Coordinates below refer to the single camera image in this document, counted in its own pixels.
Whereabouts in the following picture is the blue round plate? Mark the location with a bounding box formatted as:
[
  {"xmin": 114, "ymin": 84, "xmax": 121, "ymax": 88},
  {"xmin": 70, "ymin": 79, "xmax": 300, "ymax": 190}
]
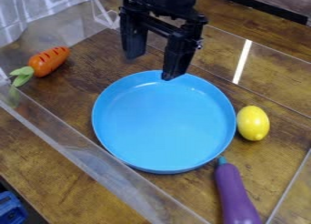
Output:
[{"xmin": 90, "ymin": 70, "xmax": 236, "ymax": 174}]

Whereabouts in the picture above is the clear acrylic front wall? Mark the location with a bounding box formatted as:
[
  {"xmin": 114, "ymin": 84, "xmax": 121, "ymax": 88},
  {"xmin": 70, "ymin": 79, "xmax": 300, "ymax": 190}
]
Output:
[{"xmin": 0, "ymin": 69, "xmax": 209, "ymax": 224}]

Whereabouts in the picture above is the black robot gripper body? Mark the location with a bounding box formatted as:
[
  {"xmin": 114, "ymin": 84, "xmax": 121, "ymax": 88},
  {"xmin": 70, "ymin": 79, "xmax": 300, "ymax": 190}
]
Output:
[{"xmin": 120, "ymin": 0, "xmax": 208, "ymax": 37}]

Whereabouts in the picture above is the orange toy carrot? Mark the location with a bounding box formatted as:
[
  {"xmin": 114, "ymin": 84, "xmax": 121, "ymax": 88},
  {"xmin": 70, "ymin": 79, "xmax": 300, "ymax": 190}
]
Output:
[{"xmin": 9, "ymin": 46, "xmax": 70, "ymax": 87}]

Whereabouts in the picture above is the clear acrylic corner bracket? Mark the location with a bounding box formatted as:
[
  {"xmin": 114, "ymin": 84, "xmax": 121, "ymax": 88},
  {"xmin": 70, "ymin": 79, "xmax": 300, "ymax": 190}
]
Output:
[{"xmin": 89, "ymin": 0, "xmax": 120, "ymax": 30}]

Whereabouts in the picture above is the blue box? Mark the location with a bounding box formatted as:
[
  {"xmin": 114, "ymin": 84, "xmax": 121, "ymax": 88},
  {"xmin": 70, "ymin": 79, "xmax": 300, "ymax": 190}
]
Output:
[{"xmin": 0, "ymin": 191, "xmax": 28, "ymax": 224}]

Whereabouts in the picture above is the yellow toy lemon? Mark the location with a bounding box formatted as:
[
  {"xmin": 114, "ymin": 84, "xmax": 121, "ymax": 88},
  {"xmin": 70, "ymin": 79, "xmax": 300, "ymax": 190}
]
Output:
[{"xmin": 236, "ymin": 106, "xmax": 269, "ymax": 141}]

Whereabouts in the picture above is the purple toy eggplant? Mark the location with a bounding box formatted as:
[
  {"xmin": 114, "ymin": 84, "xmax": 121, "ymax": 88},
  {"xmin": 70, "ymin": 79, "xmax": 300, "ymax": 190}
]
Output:
[{"xmin": 214, "ymin": 157, "xmax": 262, "ymax": 224}]

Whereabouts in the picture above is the white mesh curtain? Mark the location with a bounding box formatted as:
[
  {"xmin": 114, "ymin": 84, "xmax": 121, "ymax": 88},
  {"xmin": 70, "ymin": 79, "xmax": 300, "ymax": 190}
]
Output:
[{"xmin": 0, "ymin": 0, "xmax": 118, "ymax": 48}]

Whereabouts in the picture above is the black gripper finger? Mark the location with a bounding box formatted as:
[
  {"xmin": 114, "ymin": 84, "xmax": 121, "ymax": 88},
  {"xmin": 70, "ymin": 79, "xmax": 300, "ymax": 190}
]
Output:
[
  {"xmin": 120, "ymin": 10, "xmax": 148, "ymax": 59},
  {"xmin": 161, "ymin": 22, "xmax": 202, "ymax": 81}
]

